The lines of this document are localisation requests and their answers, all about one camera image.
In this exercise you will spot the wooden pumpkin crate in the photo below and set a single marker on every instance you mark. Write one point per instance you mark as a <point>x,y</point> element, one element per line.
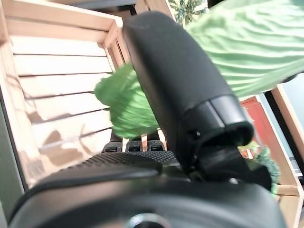
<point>152,4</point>

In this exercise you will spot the green striped pumpkin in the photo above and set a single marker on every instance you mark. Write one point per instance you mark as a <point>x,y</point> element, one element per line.
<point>185,10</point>

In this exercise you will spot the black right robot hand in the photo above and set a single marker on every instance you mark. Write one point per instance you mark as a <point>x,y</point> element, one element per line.
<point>180,78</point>

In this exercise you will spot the green broccoli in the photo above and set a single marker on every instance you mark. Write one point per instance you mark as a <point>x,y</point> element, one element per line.
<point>270,166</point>

